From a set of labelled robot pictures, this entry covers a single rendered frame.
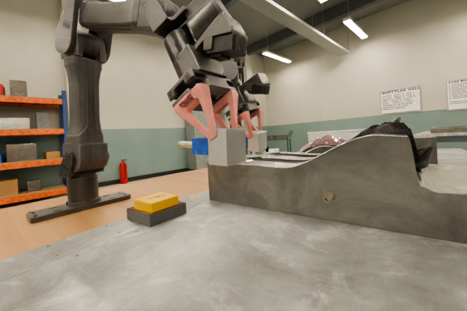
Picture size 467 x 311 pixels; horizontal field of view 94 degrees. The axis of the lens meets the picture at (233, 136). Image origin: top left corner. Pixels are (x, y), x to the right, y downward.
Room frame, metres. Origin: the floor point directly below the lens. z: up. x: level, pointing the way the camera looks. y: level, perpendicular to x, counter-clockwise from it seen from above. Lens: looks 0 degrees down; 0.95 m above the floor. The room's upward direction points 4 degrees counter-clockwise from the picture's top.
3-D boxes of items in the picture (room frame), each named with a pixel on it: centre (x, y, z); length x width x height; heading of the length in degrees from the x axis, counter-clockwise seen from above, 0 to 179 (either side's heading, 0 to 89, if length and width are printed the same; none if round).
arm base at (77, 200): (0.53, 0.37, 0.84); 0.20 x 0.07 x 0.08; 140
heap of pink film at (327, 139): (0.80, -0.35, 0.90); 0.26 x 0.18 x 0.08; 70
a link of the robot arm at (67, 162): (0.53, 0.36, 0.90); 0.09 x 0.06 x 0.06; 155
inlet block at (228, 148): (0.37, 0.05, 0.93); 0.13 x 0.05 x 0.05; 53
